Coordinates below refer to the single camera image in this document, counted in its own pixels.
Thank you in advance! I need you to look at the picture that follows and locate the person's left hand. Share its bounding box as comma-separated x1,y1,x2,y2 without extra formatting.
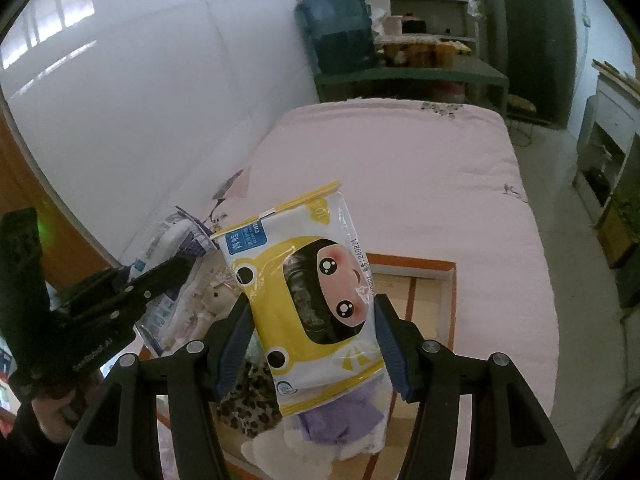
30,380,103,441

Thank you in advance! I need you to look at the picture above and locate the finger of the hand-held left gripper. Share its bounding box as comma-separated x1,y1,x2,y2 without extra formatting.
120,257,194,327

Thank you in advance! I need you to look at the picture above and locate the yellow wet wipes packet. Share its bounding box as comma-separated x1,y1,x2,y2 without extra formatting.
209,181,385,418

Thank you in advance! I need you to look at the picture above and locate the leopard print cloth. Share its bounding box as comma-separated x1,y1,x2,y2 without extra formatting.
217,355,284,432

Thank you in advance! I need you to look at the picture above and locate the small cream plush bear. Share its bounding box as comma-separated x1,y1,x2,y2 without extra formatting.
197,282,237,322

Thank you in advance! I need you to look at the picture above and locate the clear plastic packet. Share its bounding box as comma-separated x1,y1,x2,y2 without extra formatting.
132,212,221,356

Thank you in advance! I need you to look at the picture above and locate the row of glass jars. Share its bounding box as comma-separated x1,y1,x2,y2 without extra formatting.
382,40,472,68

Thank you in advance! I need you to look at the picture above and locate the grey kitchen cabinet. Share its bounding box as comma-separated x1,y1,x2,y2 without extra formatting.
572,60,640,242

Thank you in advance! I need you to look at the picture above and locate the blue water jug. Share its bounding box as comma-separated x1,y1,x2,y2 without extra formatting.
295,0,379,74

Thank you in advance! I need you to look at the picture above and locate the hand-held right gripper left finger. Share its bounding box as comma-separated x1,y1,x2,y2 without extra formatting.
60,292,256,480

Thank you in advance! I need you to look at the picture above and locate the clear plastic bag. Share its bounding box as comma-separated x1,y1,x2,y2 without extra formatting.
165,255,242,357

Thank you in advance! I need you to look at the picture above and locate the green table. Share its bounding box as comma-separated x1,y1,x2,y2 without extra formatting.
314,57,511,112

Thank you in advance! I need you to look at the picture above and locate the dark grey refrigerator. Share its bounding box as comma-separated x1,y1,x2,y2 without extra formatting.
495,0,572,127

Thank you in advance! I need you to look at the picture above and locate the cardboard box with orange rim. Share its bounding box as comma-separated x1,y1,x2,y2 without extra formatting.
155,252,459,480

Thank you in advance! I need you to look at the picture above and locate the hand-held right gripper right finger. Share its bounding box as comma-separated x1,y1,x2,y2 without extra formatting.
375,294,576,480

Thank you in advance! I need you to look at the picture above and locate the cream teddy bear purple dress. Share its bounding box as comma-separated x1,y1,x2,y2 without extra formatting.
240,380,388,462

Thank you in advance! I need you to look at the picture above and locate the brown wooden headboard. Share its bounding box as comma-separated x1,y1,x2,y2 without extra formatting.
0,102,122,281

